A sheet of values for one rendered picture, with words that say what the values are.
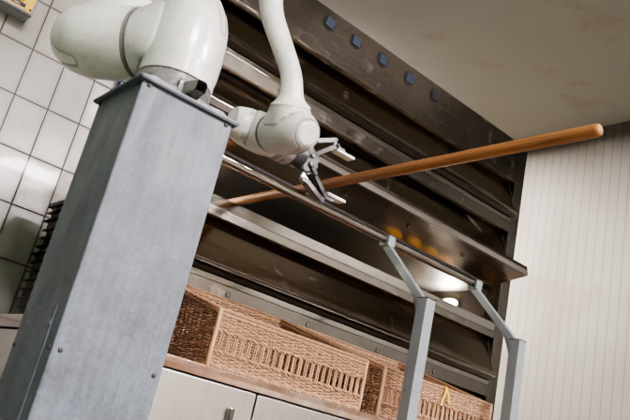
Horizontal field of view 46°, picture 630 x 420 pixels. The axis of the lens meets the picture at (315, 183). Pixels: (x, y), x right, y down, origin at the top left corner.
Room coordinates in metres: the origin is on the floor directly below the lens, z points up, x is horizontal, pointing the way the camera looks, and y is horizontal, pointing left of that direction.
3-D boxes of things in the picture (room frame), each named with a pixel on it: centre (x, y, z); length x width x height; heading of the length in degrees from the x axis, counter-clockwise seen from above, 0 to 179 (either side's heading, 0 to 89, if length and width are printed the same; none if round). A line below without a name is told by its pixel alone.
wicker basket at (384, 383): (2.61, -0.41, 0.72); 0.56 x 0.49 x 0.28; 127
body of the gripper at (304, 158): (1.92, 0.05, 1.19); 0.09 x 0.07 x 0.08; 126
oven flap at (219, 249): (2.81, -0.23, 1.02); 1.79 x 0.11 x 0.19; 126
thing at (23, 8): (1.88, 0.95, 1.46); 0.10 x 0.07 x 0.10; 126
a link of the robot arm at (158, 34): (1.36, 0.33, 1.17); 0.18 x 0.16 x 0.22; 69
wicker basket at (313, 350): (2.25, 0.08, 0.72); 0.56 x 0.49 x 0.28; 127
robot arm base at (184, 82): (1.34, 0.31, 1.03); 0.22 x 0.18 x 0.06; 36
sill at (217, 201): (2.83, -0.21, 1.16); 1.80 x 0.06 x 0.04; 126
